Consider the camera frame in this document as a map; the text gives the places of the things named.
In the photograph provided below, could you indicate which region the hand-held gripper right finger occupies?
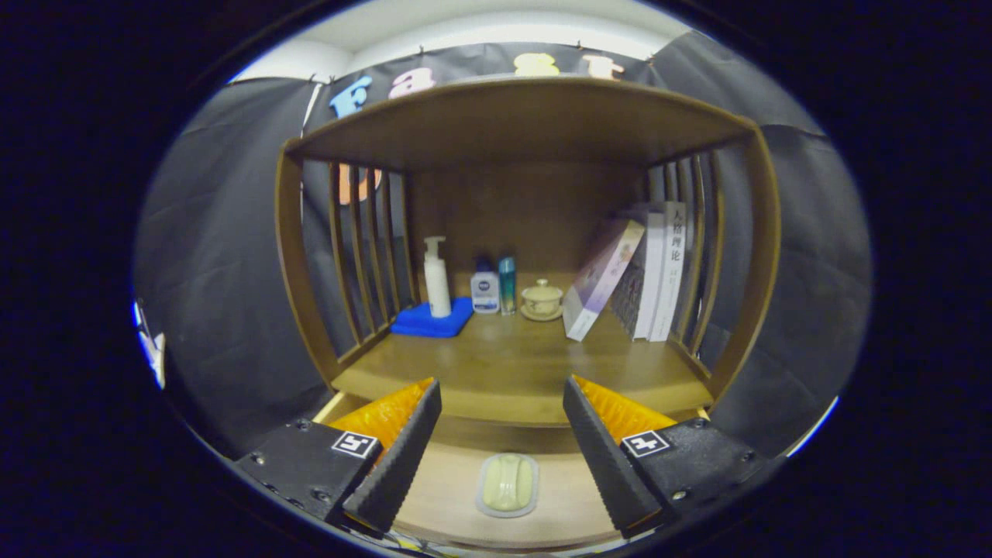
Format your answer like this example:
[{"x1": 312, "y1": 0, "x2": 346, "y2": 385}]
[{"x1": 563, "y1": 375, "x2": 784, "y2": 538}]

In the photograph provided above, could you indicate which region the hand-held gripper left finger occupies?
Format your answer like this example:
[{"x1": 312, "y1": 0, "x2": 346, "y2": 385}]
[{"x1": 232, "y1": 377, "x2": 443, "y2": 536}]

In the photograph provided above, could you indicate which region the wooden drawer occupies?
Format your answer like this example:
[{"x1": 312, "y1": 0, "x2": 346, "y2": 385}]
[{"x1": 314, "y1": 391, "x2": 710, "y2": 553}]

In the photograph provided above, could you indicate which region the pale green soap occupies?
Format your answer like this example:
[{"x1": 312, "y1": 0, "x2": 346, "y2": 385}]
[{"x1": 475, "y1": 453, "x2": 540, "y2": 518}]

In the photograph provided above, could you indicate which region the wooden countertop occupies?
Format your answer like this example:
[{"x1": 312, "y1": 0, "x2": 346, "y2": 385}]
[{"x1": 332, "y1": 310, "x2": 714, "y2": 427}]

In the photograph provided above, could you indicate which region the wooden cabinet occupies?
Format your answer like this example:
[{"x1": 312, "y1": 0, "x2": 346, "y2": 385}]
[{"x1": 273, "y1": 75, "x2": 782, "y2": 553}]

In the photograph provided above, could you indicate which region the blue folded cloth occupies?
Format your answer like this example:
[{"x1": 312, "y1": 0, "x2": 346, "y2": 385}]
[{"x1": 390, "y1": 297, "x2": 474, "y2": 339}]

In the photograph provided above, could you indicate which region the grey patterned book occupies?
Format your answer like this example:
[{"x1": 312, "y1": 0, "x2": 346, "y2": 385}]
[{"x1": 608, "y1": 263, "x2": 648, "y2": 339}]

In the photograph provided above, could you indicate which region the beige lidded ceramic cup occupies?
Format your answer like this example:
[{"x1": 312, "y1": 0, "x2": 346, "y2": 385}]
[{"x1": 520, "y1": 279, "x2": 564, "y2": 322}]

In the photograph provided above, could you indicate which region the white pump bottle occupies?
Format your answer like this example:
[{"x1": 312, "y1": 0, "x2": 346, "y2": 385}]
[{"x1": 423, "y1": 236, "x2": 453, "y2": 319}]

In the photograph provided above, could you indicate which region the purple white book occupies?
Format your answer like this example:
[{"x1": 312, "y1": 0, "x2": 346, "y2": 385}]
[{"x1": 562, "y1": 219, "x2": 646, "y2": 343}]

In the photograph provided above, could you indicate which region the white lotion bottle blue cap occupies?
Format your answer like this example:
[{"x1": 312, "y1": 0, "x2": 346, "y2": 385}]
[{"x1": 470, "y1": 256, "x2": 501, "y2": 315}]

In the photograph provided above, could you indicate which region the thin white book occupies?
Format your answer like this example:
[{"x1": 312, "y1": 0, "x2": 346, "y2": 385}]
[{"x1": 634, "y1": 211, "x2": 668, "y2": 342}]

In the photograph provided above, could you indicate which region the white book black lettering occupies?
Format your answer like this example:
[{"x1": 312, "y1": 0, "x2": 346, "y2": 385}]
[{"x1": 649, "y1": 201, "x2": 687, "y2": 343}]

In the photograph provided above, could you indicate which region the black backdrop cloth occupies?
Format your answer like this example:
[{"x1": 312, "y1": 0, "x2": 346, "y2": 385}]
[{"x1": 133, "y1": 33, "x2": 875, "y2": 460}]

